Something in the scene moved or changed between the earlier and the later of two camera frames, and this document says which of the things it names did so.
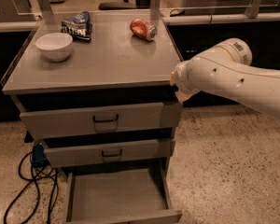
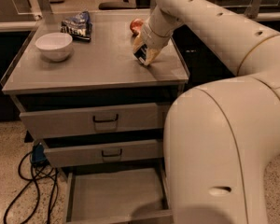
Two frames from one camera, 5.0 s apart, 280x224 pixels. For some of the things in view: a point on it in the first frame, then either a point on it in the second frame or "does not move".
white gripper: x=183 y=77 -> x=149 y=37
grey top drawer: x=157 y=117 does not move
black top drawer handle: x=105 y=120 does not move
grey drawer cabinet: x=93 y=87 does not move
